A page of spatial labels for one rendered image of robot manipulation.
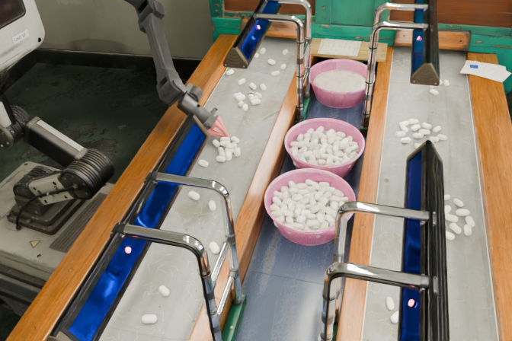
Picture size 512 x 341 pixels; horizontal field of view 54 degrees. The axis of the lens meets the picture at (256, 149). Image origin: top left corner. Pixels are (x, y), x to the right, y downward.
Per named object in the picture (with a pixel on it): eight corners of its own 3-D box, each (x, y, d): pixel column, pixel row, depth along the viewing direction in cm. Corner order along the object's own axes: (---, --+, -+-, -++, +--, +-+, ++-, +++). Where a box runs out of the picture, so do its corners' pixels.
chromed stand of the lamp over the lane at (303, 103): (253, 125, 192) (246, 15, 165) (266, 97, 207) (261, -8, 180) (302, 131, 188) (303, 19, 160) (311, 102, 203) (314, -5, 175)
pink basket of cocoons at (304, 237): (255, 246, 146) (254, 223, 140) (276, 185, 165) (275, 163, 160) (347, 262, 139) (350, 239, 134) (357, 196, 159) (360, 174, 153)
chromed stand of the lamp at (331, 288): (314, 397, 111) (320, 272, 83) (327, 319, 126) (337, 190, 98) (402, 419, 106) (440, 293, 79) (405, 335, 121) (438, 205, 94)
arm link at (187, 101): (172, 107, 169) (181, 97, 166) (178, 99, 175) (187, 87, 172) (188, 120, 170) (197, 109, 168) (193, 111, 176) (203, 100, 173)
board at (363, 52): (306, 55, 215) (306, 53, 214) (312, 39, 226) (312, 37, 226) (385, 62, 208) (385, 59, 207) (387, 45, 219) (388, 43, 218)
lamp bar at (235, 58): (222, 67, 155) (220, 46, 150) (270, -8, 201) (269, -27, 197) (247, 69, 153) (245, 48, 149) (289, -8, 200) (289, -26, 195)
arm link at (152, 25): (135, 17, 190) (151, -2, 185) (147, 23, 194) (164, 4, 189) (156, 103, 168) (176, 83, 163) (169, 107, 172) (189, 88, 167)
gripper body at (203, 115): (219, 109, 175) (203, 96, 173) (209, 125, 167) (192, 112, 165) (209, 119, 179) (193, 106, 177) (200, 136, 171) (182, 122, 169)
